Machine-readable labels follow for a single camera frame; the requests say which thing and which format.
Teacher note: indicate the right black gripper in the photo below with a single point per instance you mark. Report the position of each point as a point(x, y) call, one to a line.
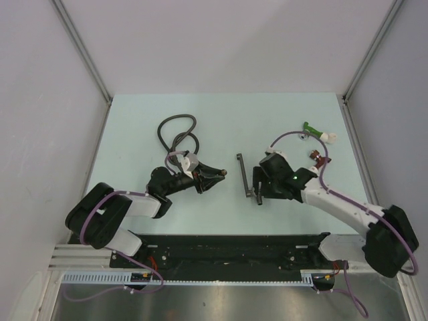
point(257, 176)

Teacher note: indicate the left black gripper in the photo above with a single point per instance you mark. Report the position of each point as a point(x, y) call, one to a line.
point(201, 177)

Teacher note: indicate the dark metal faucet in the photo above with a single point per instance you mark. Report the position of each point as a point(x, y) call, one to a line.
point(247, 189)

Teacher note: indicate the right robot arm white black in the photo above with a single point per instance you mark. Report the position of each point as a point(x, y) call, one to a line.
point(390, 241)

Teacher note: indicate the brown tap white elbow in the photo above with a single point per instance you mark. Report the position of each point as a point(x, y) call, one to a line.
point(319, 160)

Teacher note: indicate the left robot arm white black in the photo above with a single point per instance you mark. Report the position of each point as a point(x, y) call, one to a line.
point(97, 218)

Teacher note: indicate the green tap white elbow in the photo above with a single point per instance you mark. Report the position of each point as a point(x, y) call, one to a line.
point(328, 138)

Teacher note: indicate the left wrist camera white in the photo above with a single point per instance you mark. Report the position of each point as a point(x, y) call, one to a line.
point(188, 163)

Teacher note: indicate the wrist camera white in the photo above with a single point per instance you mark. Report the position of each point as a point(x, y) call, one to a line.
point(270, 150)
point(188, 163)

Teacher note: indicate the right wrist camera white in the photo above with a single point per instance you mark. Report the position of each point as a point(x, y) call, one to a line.
point(270, 150)

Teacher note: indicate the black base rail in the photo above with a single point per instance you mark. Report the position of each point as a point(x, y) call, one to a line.
point(230, 258)

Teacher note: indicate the white slotted cable duct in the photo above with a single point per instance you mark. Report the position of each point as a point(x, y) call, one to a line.
point(142, 279)

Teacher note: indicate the right aluminium frame post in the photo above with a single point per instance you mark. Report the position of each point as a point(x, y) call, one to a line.
point(373, 48)

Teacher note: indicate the aluminium frame post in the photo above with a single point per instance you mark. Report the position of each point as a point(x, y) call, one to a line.
point(76, 39)
point(373, 48)

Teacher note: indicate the left aluminium frame post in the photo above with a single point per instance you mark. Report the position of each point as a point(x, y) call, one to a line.
point(76, 39)

